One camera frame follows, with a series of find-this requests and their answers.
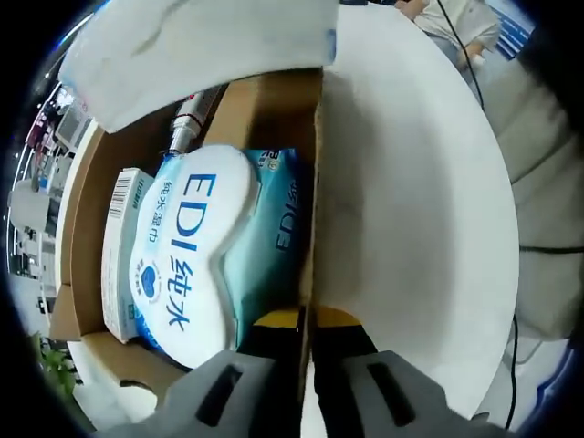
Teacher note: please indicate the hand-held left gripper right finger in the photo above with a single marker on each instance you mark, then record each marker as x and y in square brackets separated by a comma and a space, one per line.
[388, 397]

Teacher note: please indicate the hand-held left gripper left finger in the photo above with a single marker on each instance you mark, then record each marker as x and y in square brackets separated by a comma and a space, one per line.
[205, 401]

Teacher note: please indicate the white blue wet wipes pack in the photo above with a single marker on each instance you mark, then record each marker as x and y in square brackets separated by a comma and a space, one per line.
[191, 255]

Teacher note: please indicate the white carton with barcode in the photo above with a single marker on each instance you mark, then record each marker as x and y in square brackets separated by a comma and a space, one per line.
[118, 255]

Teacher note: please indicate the white pump bottle red label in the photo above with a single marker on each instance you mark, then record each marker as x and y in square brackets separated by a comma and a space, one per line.
[191, 118]

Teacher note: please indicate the brown cardboard shoe box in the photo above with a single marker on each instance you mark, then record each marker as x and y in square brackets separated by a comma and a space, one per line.
[274, 109]

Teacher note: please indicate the blue soft tissue pack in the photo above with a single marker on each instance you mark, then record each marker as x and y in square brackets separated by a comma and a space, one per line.
[205, 50]

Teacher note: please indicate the green potted plant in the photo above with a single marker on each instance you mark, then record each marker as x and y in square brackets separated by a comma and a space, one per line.
[57, 365]

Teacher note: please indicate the teal wet wipes pack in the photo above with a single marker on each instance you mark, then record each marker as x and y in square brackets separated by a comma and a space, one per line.
[274, 228]

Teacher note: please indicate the person's grey trousers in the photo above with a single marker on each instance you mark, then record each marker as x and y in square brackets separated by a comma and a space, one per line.
[543, 191]

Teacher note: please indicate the person's black shirt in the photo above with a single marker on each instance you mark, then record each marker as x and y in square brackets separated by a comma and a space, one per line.
[547, 82]

